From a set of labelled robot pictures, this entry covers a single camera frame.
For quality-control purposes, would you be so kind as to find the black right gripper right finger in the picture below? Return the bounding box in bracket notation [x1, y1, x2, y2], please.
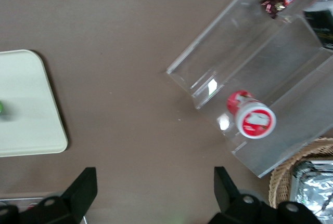
[208, 166, 321, 224]

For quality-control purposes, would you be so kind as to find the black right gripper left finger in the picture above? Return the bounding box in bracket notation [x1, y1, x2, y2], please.
[0, 166, 98, 224]

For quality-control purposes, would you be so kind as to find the red gum bottle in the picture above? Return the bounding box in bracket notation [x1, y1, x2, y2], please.
[226, 89, 277, 140]

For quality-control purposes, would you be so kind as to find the beige plastic tray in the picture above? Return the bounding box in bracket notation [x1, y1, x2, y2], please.
[0, 49, 69, 158]

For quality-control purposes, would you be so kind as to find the light wicker basket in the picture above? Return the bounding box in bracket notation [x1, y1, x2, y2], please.
[268, 137, 333, 209]

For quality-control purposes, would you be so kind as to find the silver foil container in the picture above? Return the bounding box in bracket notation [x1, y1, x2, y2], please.
[288, 160, 333, 218]

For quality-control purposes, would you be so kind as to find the clear acrylic stepped display stand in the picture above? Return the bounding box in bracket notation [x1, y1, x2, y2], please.
[165, 0, 333, 179]

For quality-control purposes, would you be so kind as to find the small black box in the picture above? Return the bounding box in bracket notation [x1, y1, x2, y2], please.
[302, 0, 333, 51]

